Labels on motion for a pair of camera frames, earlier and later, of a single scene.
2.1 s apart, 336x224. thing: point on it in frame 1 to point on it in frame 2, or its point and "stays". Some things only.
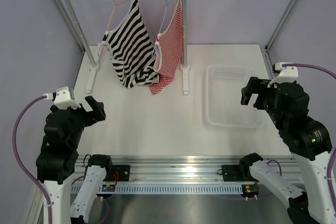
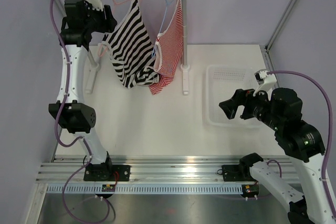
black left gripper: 90,115 to 108,24
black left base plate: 117,173 stays
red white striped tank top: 168,52 stays
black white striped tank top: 131,49 stays
